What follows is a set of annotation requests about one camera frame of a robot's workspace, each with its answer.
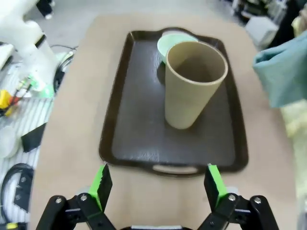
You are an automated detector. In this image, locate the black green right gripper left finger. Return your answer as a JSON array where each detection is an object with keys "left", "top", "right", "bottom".
[{"left": 35, "top": 162, "right": 116, "bottom": 230}]

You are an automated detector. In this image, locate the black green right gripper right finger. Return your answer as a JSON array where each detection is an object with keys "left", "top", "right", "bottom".
[{"left": 196, "top": 163, "right": 280, "bottom": 230}]

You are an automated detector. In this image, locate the black foam piece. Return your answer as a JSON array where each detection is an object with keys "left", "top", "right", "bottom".
[{"left": 21, "top": 121, "right": 47, "bottom": 153}]

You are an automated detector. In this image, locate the small pale round bowl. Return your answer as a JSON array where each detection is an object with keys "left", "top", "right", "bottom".
[{"left": 157, "top": 33, "right": 200, "bottom": 65}]

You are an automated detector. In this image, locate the person in dark trousers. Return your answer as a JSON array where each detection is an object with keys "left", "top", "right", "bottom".
[{"left": 35, "top": 0, "right": 56, "bottom": 20}]

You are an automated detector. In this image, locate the dark brown serving tray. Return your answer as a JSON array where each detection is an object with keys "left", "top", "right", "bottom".
[{"left": 98, "top": 26, "right": 249, "bottom": 178}]

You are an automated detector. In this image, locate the yellow connector block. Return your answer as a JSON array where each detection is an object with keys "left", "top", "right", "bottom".
[{"left": 0, "top": 89, "right": 14, "bottom": 117}]

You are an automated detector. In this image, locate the white bowl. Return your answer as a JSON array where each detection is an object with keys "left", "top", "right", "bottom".
[{"left": 0, "top": 126, "right": 22, "bottom": 159}]

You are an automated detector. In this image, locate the teal cloth mat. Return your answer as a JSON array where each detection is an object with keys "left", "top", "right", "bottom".
[{"left": 252, "top": 30, "right": 307, "bottom": 109}]

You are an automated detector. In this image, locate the tall pale plastic cup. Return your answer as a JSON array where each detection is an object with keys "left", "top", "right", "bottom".
[{"left": 164, "top": 41, "right": 229, "bottom": 130}]

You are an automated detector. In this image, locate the white box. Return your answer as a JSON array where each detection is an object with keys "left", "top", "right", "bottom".
[{"left": 244, "top": 15, "right": 279, "bottom": 50}]

